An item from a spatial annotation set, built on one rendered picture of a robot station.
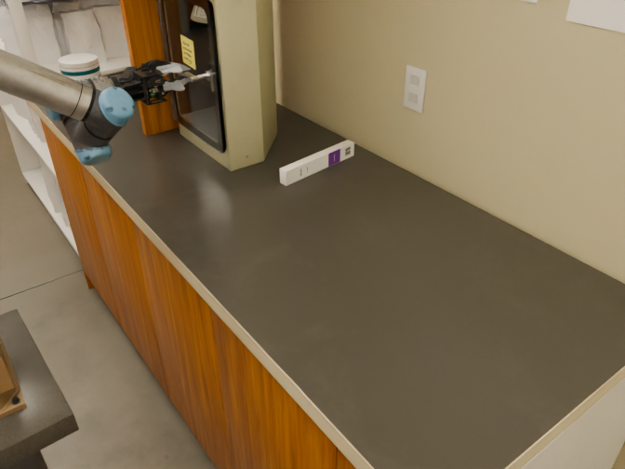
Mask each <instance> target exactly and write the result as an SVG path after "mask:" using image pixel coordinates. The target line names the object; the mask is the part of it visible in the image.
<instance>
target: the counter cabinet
mask: <svg viewBox="0 0 625 469"><path fill-rule="evenodd" d="M40 120H41V124H42V127H43V130H44V133H45V137H46V140H47V146H48V150H49V152H50V156H51V159H52V163H53V166H54V169H55V172H56V176H57V180H58V183H59V187H60V192H61V195H62V199H63V202H64V206H65V208H66V212H67V215H68V219H69V222H70V225H71V228H72V232H73V238H74V241H75V244H76V247H77V251H78V254H79V258H80V262H81V264H82V268H83V271H84V275H85V278H86V283H87V287H88V288H89V289H91V288H95V289H96V290H97V292H98V293H99V295H100V296H101V297H102V299H103V300H104V302H105V303H106V305H107V306H108V308H109V309H110V311H111V312H112V313H113V315H114V317H115V318H116V320H117V321H118V323H119V324H120V326H121V327H122V329H123V330H124V332H125V333H126V335H127V337H128V338H129V339H130V340H131V342H132V343H133V345H134V346H135V348H136V349H137V351H138V352H139V354H140V355H141V357H142V358H143V360H144V361H145V363H146V364H147V366H148V367H149V369H150V370H151V372H152V373H153V375H154V377H155V378H156V380H158V382H159V383H160V385H161V386H162V388H163V389H164V391H165V392H166V394H167V396H168V397H169V398H170V400H171V401H172V403H173V404H174V406H175V407H176V409H177V410H178V412H179V413H180V415H181V417H182V418H183V420H184V421H185V422H186V423H187V425H188V426H189V428H190V429H191V431H192V432H193V434H194V436H195V437H196V439H197V440H198V442H199V443H200V444H201V446H202V447H203V449H204V450H205V452H206V454H207V455H208V457H209V458H210V460H211V461H212V462H213V463H214V465H215V466H216V468H217V469H356V468H355V467H354V466H353V465H352V463H351V462H350V461H349V460H348V459H347V458H346V457H345V456H344V455H343V453H342V452H341V451H340V450H339V449H338V448H337V447H336V446H335V445H334V443H333V442H332V441H331V440H330V439H329V438H328V437H327V436H326V434H325V433H324V432H323V431H322V430H321V429H320V428H319V427H318V426H317V424H316V423H315V422H314V421H313V420H312V419H311V418H310V417H309V415H308V414H307V413H306V412H305V411H304V410H303V409H302V408H301V407H300V405H299V404H298V403H297V402H296V401H295V400H294V399H293V398H292V397H291V395H290V394H289V393H288V392H287V391H286V390H285V389H284V388H283V386H282V385H281V384H280V383H279V382H278V381H277V380H276V379H275V378H274V376H273V375H272V374H271V373H270V372H269V371H268V370H267V369H266V368H265V367H264V366H263V365H262V364H261V363H260V362H259V361H258V359H257V358H256V357H255V356H254V355H253V354H252V353H251V352H250V351H249V350H248V348H247V347H246V346H245V345H244V344H243V343H242V342H241V341H240V339H239V338H238V337H237V336H236V335H235V334H234V333H233V332H232V330H231V329H230V328H229V327H228V326H227V325H226V324H225V323H224V322H223V321H222V319H221V318H220V317H219V316H218V315H217V314H216V313H215V312H214V310H213V309H212V308H211V307H210V306H209V305H208V304H207V303H206V301H205V300H204V299H203V298H202V297H201V296H200V295H199V294H198V293H197V291H196V290H195V289H194V288H193V287H192V286H191V285H190V284H189V283H188V281H187V280H186V279H185V278H184V277H183V276H182V275H181V274H180V272H179V271H178V270H177V269H176V268H175V267H174V266H173V265H172V264H171V262H170V261H169V260H168V259H167V258H166V257H165V256H164V255H163V253H162V252H161V251H160V250H159V249H158V248H157V247H156V246H155V245H154V243H153V242H152V241H151V240H150V239H149V238H148V237H147V236H146V235H145V233H144V232H143V231H142V230H141V229H140V228H139V227H138V226H137V224H136V223H135V222H133V221H132V220H131V219H130V218H129V217H128V215H127V214H126V213H125V212H124V211H123V210H122V209H121V208H120V206H119V205H118V204H117V203H116V202H115V201H114V200H113V199H112V197H111V196H110V195H109V194H108V193H107V192H106V191H105V190H104V189H103V188H102V186H101V185H100V184H99V183H98V182H97V181H96V180H95V179H94V177H93V176H92V175H91V174H90V173H89V172H88V171H87V170H86V168H85V167H84V166H83V165H82V164H81V163H80V162H79V161H78V160H77V158H76V157H75V156H74V155H73V154H72V153H71V152H70V151H69V149H68V148H67V147H66V146H65V145H64V144H63V143H62V142H61V141H60V139H59V138H58V137H57V136H56V135H55V134H54V133H53V132H52V131H51V129H50V128H49V127H48V126H47V125H46V124H45V123H44V122H43V120H42V119H41V118H40ZM624 442H625V378H624V379H623V380H622V381H621V382H619V383H618V384H617V385H616V386H615V387H614V388H613V389H611V390H610V391H609V392H608V393H607V394H606V395H604V396H603V397H602V398H601V399H600V400H599V401H598V402H596V403H595V404H594V405H593V406H592V407H591V408H590V409H588V410H587V411H586V412H585V413H584V414H583V415H581V416H580V417H579V418H578V419H577V420H576V421H575V422H573V423H572V424H571V425H570V426H569V427H568V428H566V429H565V430H564V431H563V432H562V433H561V434H560V435H559V436H557V437H556V438H555V439H554V440H553V441H552V442H551V443H550V444H549V445H548V446H547V447H546V448H544V449H543V450H542V451H541V452H540V453H539V454H537V455H536V456H535V457H534V458H533V459H532V460H531V461H529V462H528V463H527V464H526V465H525V466H524V467H522V468H521V469H611V468H612V466H613V464H614V462H615V460H616V458H617V457H618V454H619V452H620V450H621V448H622V446H623V444H624Z"/></svg>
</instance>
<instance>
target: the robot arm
mask: <svg viewBox="0 0 625 469"><path fill-rule="evenodd" d="M190 70H191V68H189V67H187V66H185V65H182V64H179V63H175V62H169V61H164V60H149V61H147V62H145V63H142V64H141V66H140V67H139V68H137V66H132V67H126V69H125V71H124V72H123V74H122V75H121V77H120V78H119V81H118V79H117V78H116V76H114V75H111V76H103V77H99V76H98V75H96V76H95V78H94V79H87V80H83V81H76V80H74V79H72V78H70V77H67V76H65V75H63V74H59V73H57V72H54V71H52V70H49V69H48V68H46V67H43V66H41V65H38V64H36V63H34V62H31V61H29V60H26V59H24V58H21V57H19V56H17V55H14V54H12V53H9V52H7V51H5V50H3V49H1V48H0V91H3V92H6V93H7V94H10V95H13V96H15V97H18V98H21V99H23V100H26V101H29V102H32V103H35V104H37V105H40V106H43V107H45V108H46V110H47V114H48V115H49V117H50V119H51V120H53V121H57V120H59V121H60V120H61V121H62V123H63V124H64V126H65V128H66V130H67V133H68V135H69V137H70V140H71V142H72V144H73V148H74V151H75V152H76V154H77V156H78V158H79V160H80V162H81V163H82V164H83V165H86V166H93V165H97V164H100V163H102V162H104V161H106V160H108V159H109V158H110V157H111V156H112V154H113V152H112V150H111V145H109V141H110V140H111V139H112V138H113V137H114V136H115V134H116V133H117V132H118V131H119V130H120V129H121V128H122V127H123V126H125V125H126V124H127V122H128V120H129V119H130V118H131V116H132V115H133V113H134V111H135V104H134V101H142V102H144V103H145V104H146V105H152V104H156V103H160V102H164V101H167V100H166V99H165V98H163V97H164V96H165V95H166V94H167V93H168V92H170V91H174V90H176V91H183V90H184V89H185V87H184V85H185V84H186V83H188V82H189V80H187V79H186V78H184V77H180V78H173V79H172V80H170V81H167V80H165V78H164V76H165V75H167V74H169V73H181V72H185V71H190ZM151 98H155V100H150V99H151ZM159 100H160V101H159ZM151 101H157V102H151Z"/></svg>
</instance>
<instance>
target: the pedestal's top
mask: <svg viewBox="0 0 625 469"><path fill-rule="evenodd" d="M0 336H1V338H2V341H3V343H4V345H5V347H6V349H7V354H8V357H9V360H10V362H11V365H12V368H13V370H14V372H15V375H16V378H17V381H18V383H19V386H20V390H21V392H22V395H23V398H24V401H25V403H26V406H27V407H26V408H24V409H20V410H18V411H16V412H14V413H11V414H9V415H7V416H6V417H3V418H1V419H0V469H6V468H8V467H9V466H11V465H13V464H14V463H16V462H19V461H21V460H23V459H25V458H27V457H29V456H30V455H32V454H34V453H36V452H37V451H39V450H41V449H44V448H45V447H47V446H49V445H51V444H53V443H55V442H57V441H59V440H61V439H63V438H64V437H65V436H68V435H70V434H72V433H74V432H76V431H78V430H79V427H78V425H77V422H76V419H75V417H74V415H73V412H72V410H71V408H70V406H69V404H68V402H67V401H66V399H65V397H64V395H63V393H62V391H61V390H60V388H59V386H58V384H57V382H56V381H55V379H54V377H53V375H52V373H51V371H50V369H49V368H48V366H47V363H46V361H45V359H44V358H43V357H42V355H41V353H40V351H39V349H38V348H37V346H36V344H35V342H34V340H33V338H32V336H31V334H30V332H29V330H28V329H27V328H26V326H25V324H24V322H23V320H22V318H21V317H20V314H19V312H18V310H17V309H15V310H12V311H10V312H7V313H4V314H2V315H0Z"/></svg>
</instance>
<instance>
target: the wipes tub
mask: <svg viewBox="0 0 625 469"><path fill-rule="evenodd" d="M59 65H60V72H61V74H63V75H65V76H67V77H70V78H72V79H74V80H76V81H83V80H87V79H94V78H95V76H96V75H98V76H99V77H102V76H101V72H100V64H99V59H98V56H97V55H95V54H92V53H74V54H70V55H66V56H63V57H61V58H59Z"/></svg>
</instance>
